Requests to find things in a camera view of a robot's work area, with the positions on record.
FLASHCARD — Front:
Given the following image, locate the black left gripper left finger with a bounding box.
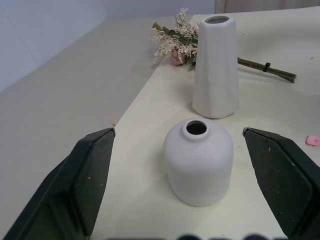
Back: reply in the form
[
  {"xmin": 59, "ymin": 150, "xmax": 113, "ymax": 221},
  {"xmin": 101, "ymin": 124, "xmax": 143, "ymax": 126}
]
[{"xmin": 2, "ymin": 127, "xmax": 117, "ymax": 240}]

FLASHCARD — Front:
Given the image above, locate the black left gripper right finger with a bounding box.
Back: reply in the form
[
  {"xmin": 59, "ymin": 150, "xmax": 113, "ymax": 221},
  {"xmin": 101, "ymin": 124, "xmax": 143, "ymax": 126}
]
[{"xmin": 242, "ymin": 127, "xmax": 320, "ymax": 240}]

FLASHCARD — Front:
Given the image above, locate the short round white vase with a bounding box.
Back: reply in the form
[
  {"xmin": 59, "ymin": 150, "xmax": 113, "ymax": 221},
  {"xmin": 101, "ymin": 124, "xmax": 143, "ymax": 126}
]
[{"xmin": 163, "ymin": 117, "xmax": 235, "ymax": 208}]

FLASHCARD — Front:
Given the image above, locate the tall faceted white vase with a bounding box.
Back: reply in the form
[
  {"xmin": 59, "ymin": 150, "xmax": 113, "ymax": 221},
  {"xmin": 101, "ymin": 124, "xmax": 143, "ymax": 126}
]
[{"xmin": 191, "ymin": 15, "xmax": 239, "ymax": 120}]

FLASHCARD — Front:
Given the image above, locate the pink petal scrap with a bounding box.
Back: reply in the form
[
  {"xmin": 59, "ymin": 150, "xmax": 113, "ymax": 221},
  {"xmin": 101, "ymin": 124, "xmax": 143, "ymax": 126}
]
[{"xmin": 306, "ymin": 134, "xmax": 320, "ymax": 147}]

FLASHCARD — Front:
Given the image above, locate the dried flower bouquet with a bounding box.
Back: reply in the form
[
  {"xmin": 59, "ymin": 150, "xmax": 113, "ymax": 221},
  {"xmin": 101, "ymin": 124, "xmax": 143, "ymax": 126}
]
[{"xmin": 150, "ymin": 7, "xmax": 298, "ymax": 84}]

